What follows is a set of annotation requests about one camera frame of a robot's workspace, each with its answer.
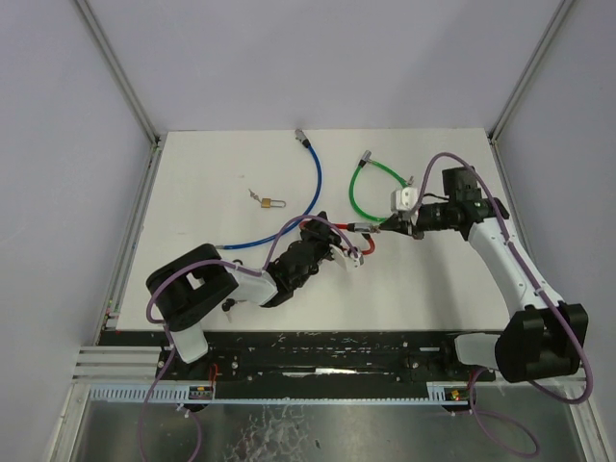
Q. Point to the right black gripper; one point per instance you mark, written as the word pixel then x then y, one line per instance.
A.
pixel 409 223

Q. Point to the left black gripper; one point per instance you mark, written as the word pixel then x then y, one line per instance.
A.
pixel 319 236

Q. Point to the brass padlock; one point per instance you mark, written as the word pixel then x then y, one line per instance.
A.
pixel 269 203

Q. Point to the green cable lock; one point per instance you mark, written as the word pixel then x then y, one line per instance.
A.
pixel 370 185

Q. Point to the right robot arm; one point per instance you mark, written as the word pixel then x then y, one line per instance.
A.
pixel 544 333

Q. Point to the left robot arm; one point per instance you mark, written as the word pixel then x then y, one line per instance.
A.
pixel 189 288

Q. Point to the black padlock keys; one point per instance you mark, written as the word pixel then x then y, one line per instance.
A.
pixel 228 310

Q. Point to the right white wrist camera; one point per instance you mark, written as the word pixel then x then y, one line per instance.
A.
pixel 405 200

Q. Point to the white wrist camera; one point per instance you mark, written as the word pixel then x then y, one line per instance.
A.
pixel 405 200
pixel 346 259

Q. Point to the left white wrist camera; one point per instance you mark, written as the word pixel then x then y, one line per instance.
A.
pixel 346 259

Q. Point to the blue cable lock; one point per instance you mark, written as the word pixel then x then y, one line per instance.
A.
pixel 279 165

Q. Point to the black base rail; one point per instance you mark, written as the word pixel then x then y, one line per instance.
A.
pixel 406 356

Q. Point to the white slotted cable duct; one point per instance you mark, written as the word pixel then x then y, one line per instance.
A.
pixel 286 389

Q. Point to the left aluminium frame post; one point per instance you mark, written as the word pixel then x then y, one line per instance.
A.
pixel 112 62

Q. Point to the aluminium frame post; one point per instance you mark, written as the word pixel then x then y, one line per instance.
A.
pixel 540 51
pixel 112 62

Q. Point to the right aluminium frame post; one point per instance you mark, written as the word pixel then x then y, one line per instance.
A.
pixel 540 51

